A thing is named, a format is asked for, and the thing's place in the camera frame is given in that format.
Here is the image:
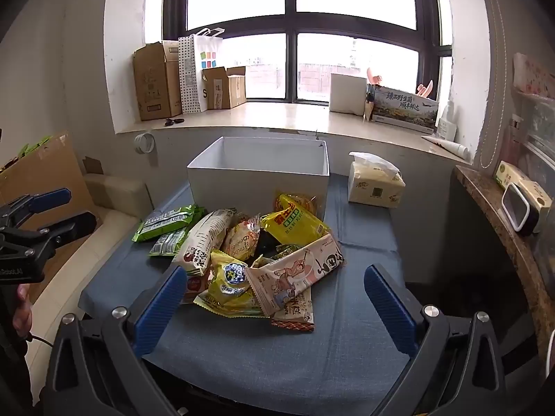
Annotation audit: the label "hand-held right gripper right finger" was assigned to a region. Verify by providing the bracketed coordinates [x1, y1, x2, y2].
[363, 264, 516, 416]

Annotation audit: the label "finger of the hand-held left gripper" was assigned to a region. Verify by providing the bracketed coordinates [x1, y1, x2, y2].
[26, 211, 98, 248]
[0, 188, 72, 228]

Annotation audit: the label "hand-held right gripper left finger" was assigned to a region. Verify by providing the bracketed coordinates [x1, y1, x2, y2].
[41, 264, 191, 416]

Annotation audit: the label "white storage box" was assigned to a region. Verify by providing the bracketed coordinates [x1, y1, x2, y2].
[186, 136, 330, 219]

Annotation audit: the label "person's left forearm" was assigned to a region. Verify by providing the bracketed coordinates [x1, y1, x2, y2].
[0, 286, 33, 416]

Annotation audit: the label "person's left hand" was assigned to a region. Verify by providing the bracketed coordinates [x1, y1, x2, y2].
[12, 284, 34, 339]

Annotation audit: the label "red and white snack packet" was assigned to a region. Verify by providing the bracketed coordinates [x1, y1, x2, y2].
[182, 269, 213, 305]

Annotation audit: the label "green packets behind cardboard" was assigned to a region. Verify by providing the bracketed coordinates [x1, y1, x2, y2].
[17, 136, 53, 159]

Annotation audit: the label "beige bench seat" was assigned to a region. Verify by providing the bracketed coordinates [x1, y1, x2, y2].
[26, 172, 153, 356]

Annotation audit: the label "small green snack packet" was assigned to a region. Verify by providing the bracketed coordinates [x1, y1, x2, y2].
[150, 229, 188, 257]

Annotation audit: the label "yellow packet with blue label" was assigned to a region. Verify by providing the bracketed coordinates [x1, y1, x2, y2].
[193, 249, 270, 319]

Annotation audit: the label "long white snack packet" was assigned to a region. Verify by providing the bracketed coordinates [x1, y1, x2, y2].
[173, 209, 235, 276]

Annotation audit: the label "large green snack packet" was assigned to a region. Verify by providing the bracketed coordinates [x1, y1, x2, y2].
[132, 205, 205, 243]

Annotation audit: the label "orange cookie packet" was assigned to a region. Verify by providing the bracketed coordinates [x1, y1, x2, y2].
[221, 214, 262, 263]

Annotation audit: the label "beige cartoon printed packet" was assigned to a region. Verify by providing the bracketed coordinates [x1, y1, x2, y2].
[245, 234, 345, 317]

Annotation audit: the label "blue table cloth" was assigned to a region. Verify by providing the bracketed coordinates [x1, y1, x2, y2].
[78, 173, 410, 404]

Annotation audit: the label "dark snack packet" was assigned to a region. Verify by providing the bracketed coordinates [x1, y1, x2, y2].
[254, 227, 282, 265]

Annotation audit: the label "beige tissue pack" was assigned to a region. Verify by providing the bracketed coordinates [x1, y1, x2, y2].
[347, 151, 406, 209]

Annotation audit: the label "large yellow snack packet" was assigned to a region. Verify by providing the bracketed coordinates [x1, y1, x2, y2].
[260, 195, 332, 245]

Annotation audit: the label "clear orange snack packet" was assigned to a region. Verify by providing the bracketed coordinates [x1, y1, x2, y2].
[273, 191, 324, 217]

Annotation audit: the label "marble counter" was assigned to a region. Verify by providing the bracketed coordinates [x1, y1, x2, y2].
[453, 165, 555, 356]

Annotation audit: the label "large brown cardboard box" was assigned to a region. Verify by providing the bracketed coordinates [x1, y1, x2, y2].
[132, 40, 183, 122]

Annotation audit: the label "white framed desk clock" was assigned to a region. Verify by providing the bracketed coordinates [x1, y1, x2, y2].
[501, 182, 541, 237]

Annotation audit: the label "white tube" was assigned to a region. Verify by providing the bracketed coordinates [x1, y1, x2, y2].
[421, 134, 470, 159]

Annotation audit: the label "beige and green box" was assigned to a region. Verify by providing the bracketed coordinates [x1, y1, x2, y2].
[494, 160, 553, 226]

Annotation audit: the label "polka dot paper bag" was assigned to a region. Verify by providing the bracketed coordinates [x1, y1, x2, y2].
[178, 35, 204, 115]

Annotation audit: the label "white bottle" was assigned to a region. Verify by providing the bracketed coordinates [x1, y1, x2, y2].
[436, 99, 459, 139]

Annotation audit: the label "landscape printed box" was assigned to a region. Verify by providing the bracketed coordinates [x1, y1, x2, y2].
[370, 84, 439, 133]

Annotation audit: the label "small open cardboard box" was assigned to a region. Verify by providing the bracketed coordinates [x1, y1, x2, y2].
[202, 66, 248, 110]

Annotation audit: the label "brown cone wrapper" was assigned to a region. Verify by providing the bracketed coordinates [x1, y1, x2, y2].
[363, 84, 376, 122]

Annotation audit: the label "white paper bag coloured squares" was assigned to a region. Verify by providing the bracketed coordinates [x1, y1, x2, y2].
[193, 27, 226, 111]

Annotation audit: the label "plain white box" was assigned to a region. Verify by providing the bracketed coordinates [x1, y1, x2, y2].
[330, 73, 368, 115]

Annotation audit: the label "floral printed box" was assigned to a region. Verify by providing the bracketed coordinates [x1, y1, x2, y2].
[513, 52, 555, 96]

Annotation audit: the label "dark framed window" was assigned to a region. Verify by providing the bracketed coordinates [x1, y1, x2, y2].
[143, 0, 454, 105]

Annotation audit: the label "black cable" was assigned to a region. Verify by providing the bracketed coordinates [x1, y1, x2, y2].
[26, 331, 57, 349]

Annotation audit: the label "round white wall fixture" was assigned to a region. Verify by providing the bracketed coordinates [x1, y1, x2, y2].
[133, 132, 155, 154]

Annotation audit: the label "white bead cord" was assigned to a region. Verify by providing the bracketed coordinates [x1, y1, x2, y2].
[479, 0, 509, 170]

